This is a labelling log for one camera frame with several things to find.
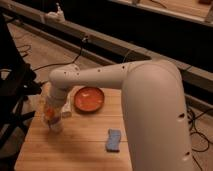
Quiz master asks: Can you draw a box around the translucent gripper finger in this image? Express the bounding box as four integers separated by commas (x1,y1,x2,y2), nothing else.
39,97,49,126
52,108,63,132

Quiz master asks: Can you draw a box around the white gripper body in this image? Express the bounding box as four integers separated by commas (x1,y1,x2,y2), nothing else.
46,89,68,108

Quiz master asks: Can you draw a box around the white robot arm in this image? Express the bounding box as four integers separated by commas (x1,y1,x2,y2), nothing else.
43,60,194,171

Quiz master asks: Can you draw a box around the white ceramic cup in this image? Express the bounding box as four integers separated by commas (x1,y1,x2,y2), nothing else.
48,117,63,133

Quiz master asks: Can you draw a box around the white glue bottle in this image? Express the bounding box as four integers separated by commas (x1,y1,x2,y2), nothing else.
61,100,72,117

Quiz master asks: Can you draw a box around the orange round plate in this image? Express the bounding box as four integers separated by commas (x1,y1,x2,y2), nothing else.
74,87,105,113

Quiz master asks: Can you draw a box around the black office chair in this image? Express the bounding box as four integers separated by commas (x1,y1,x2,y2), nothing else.
0,13,44,151

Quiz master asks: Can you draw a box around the blue sponge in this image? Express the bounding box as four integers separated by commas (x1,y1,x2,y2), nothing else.
105,129,121,152

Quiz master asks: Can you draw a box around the black floor cable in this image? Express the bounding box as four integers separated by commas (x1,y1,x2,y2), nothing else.
16,36,88,84

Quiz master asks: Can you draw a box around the white object on rail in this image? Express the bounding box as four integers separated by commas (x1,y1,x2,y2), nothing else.
45,3,65,22

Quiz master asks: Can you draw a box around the black cables right floor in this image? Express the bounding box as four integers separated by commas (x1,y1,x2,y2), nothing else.
187,105,213,171

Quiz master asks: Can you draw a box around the long metal rail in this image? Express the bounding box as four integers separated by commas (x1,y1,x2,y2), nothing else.
0,0,213,105

